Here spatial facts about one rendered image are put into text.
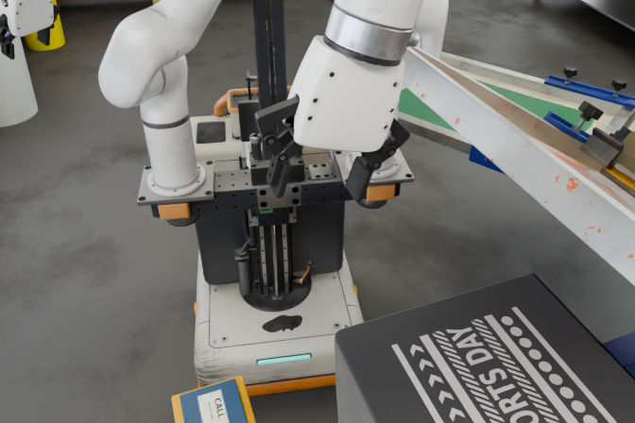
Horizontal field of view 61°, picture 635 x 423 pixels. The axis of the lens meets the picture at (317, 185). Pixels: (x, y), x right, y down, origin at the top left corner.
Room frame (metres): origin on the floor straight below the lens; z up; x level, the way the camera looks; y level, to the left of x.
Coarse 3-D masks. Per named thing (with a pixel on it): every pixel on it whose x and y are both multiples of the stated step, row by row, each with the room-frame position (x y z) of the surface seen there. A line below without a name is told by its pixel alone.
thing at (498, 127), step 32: (416, 64) 0.64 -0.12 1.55; (448, 64) 0.86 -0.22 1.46; (448, 96) 0.56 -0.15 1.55; (480, 96) 0.84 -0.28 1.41; (480, 128) 0.49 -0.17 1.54; (512, 128) 0.46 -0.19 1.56; (544, 128) 0.89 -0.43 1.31; (512, 160) 0.44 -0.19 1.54; (544, 160) 0.41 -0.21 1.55; (576, 160) 0.93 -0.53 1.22; (544, 192) 0.39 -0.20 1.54; (576, 192) 0.37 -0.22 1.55; (576, 224) 0.35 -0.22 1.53; (608, 224) 0.33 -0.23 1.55; (608, 256) 0.31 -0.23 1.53
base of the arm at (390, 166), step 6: (396, 114) 1.02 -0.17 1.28; (390, 132) 1.01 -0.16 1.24; (348, 156) 1.06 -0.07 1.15; (354, 156) 1.02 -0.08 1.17; (360, 156) 1.01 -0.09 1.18; (396, 156) 1.06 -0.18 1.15; (348, 162) 1.03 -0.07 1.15; (384, 162) 1.00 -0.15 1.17; (390, 162) 1.01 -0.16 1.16; (396, 162) 1.03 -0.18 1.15; (348, 168) 1.02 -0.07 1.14; (384, 168) 1.00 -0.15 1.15; (390, 168) 1.01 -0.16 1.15; (396, 168) 1.01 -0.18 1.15; (372, 174) 0.99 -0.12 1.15; (378, 174) 0.99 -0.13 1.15; (384, 174) 0.99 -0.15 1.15; (390, 174) 0.99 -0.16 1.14
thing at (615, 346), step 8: (624, 336) 0.73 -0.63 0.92; (632, 336) 0.73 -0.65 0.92; (608, 344) 0.71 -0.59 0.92; (616, 344) 0.71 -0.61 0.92; (624, 344) 0.71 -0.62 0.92; (632, 344) 0.71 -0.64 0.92; (616, 352) 0.69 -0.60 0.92; (624, 352) 0.69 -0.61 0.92; (632, 352) 0.69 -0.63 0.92; (624, 360) 0.67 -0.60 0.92; (632, 360) 0.67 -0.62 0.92; (632, 368) 0.66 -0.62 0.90
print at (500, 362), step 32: (480, 320) 0.74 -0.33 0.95; (512, 320) 0.74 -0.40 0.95; (416, 352) 0.66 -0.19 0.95; (448, 352) 0.66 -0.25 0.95; (480, 352) 0.66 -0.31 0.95; (512, 352) 0.66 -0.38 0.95; (544, 352) 0.66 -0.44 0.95; (416, 384) 0.59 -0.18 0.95; (448, 384) 0.59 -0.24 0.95; (480, 384) 0.59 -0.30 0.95; (512, 384) 0.59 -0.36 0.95; (544, 384) 0.59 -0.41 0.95; (576, 384) 0.59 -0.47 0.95; (448, 416) 0.53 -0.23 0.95; (480, 416) 0.53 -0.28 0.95; (512, 416) 0.53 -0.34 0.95; (544, 416) 0.53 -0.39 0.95; (576, 416) 0.53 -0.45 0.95; (608, 416) 0.53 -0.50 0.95
